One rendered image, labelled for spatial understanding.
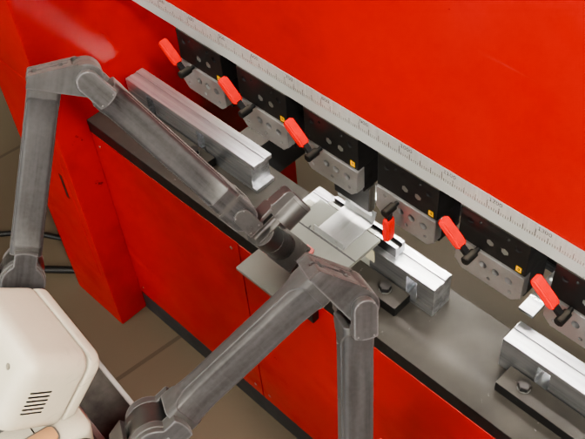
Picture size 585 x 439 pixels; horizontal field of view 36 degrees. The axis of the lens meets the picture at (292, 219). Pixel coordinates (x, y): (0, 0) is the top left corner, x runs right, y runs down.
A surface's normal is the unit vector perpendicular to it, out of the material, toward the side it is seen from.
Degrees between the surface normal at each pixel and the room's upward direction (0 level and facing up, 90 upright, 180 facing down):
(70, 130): 90
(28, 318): 42
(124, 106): 70
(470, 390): 0
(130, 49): 90
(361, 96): 90
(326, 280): 66
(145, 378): 0
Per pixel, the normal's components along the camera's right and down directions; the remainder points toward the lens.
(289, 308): 0.18, 0.37
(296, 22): -0.70, 0.57
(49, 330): 0.47, -0.83
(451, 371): -0.07, -0.65
